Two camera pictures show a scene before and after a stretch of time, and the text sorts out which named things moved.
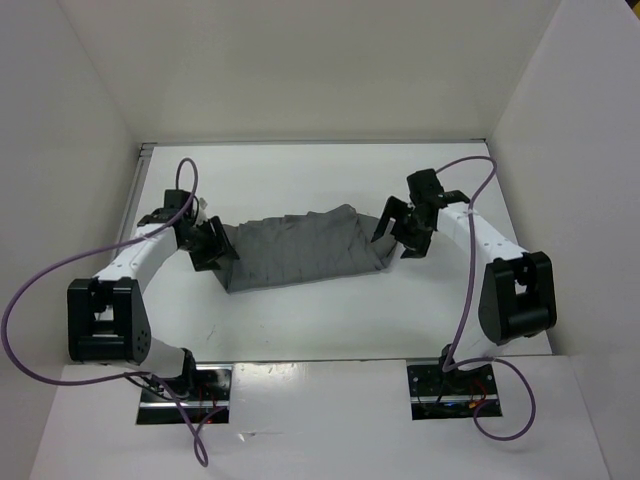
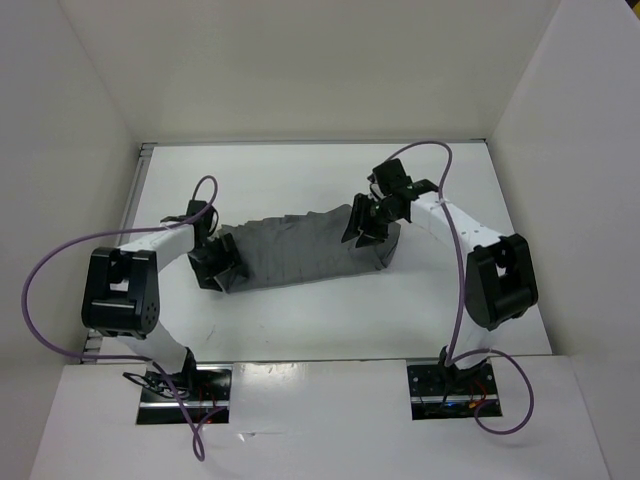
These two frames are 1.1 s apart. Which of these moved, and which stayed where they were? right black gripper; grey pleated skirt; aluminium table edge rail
Moved: right black gripper
Stayed: aluminium table edge rail; grey pleated skirt
